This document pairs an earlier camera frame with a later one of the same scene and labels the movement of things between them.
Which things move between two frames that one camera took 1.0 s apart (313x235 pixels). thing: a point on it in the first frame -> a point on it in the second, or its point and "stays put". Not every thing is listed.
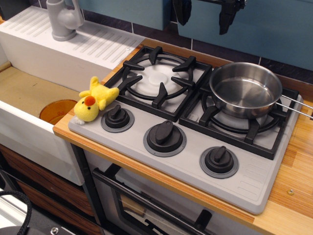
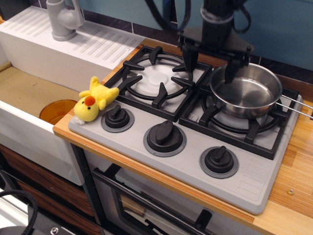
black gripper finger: x=183 y=9 -> x=190 y=53
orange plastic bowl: x=54 y=111 stays put
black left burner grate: x=165 y=82 stays put
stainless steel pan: x=245 y=90 stays put
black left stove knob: x=118 y=120 stays put
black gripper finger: x=229 y=9 -> x=234 y=64
